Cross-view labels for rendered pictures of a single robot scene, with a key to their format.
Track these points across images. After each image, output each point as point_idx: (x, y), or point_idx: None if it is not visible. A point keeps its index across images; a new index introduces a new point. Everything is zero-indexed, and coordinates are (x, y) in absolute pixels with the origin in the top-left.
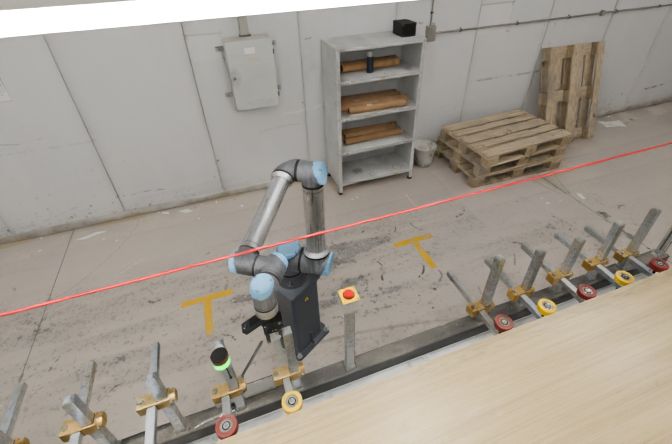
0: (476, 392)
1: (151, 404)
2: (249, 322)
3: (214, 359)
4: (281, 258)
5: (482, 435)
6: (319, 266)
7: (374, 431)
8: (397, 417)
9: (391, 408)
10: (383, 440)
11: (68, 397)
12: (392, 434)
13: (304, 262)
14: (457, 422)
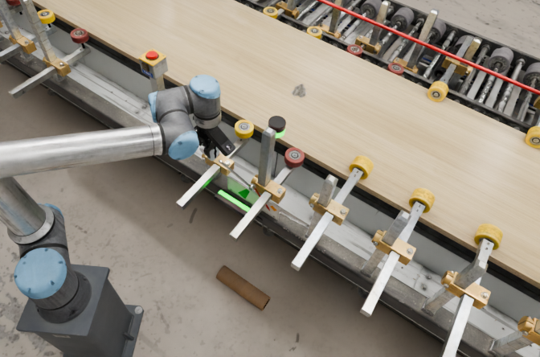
0: (157, 38)
1: (335, 202)
2: (223, 142)
3: (283, 121)
4: (155, 92)
5: (186, 30)
6: (57, 215)
7: (225, 75)
8: (206, 67)
9: (202, 72)
10: (227, 70)
11: (404, 215)
12: (219, 67)
13: (58, 237)
14: (186, 42)
